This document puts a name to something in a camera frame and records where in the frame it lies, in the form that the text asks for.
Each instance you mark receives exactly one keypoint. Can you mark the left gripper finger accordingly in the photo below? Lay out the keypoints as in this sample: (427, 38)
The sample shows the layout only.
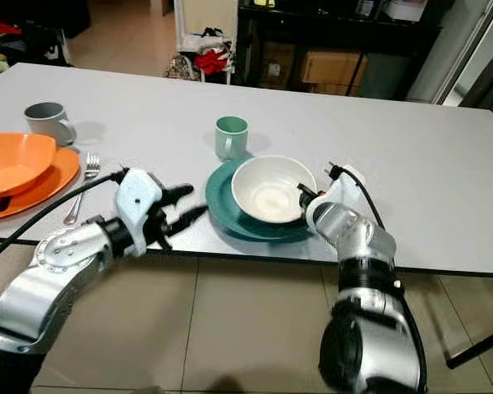
(187, 219)
(179, 194)

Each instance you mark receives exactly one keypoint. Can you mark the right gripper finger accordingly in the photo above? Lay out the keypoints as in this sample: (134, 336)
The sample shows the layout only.
(304, 208)
(304, 190)

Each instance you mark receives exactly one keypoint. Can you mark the white bowl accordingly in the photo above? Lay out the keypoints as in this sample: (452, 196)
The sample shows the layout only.
(271, 190)

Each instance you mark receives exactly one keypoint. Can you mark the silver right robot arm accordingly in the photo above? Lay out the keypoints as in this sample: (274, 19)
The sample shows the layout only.
(361, 238)

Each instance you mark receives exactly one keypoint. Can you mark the teal plate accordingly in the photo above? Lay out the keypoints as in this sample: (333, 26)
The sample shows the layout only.
(222, 201)

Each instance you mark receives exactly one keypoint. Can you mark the green mug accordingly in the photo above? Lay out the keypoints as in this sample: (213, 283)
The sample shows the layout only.
(232, 138)

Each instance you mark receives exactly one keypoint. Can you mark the silver fork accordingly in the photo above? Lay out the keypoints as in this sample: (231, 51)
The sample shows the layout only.
(90, 168)

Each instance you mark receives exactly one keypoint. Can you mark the orange plate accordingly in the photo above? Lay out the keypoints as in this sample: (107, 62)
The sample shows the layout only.
(53, 189)

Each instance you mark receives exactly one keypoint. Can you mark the large cardboard box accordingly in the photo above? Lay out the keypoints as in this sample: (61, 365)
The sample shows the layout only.
(333, 70)

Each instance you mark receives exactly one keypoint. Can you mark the patterned bag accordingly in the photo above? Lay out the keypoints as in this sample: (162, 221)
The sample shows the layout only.
(180, 67)

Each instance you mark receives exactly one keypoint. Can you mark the small cardboard box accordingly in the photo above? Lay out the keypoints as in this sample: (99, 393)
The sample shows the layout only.
(278, 64)

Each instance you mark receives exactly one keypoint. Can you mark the red cloth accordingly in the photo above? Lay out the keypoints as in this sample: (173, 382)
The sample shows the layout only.
(212, 62)

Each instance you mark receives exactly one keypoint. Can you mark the grey mug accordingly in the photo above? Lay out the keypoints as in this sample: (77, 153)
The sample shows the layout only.
(45, 123)

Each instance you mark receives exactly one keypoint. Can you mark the orange bowl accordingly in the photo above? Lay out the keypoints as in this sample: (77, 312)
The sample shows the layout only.
(16, 164)

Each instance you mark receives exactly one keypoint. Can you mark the black shelf unit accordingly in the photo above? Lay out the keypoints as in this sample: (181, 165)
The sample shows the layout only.
(386, 49)

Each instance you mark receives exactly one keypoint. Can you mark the white box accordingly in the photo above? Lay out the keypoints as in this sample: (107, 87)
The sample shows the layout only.
(404, 10)

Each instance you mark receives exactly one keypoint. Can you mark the pile of dark bags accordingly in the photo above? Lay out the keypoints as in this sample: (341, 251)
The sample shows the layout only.
(25, 45)

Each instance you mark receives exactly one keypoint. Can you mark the black table leg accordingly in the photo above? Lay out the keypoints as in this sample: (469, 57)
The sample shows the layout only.
(481, 349)

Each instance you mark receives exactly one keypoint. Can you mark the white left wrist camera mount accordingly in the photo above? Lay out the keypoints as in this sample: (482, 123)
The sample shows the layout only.
(138, 201)

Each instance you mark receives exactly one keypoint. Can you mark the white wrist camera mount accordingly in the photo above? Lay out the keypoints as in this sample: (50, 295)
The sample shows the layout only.
(138, 201)
(349, 190)

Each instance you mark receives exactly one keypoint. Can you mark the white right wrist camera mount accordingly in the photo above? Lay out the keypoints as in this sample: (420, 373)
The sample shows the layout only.
(349, 190)

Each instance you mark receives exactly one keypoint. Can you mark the grey door frame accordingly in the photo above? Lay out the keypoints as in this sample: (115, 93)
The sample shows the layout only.
(456, 49)

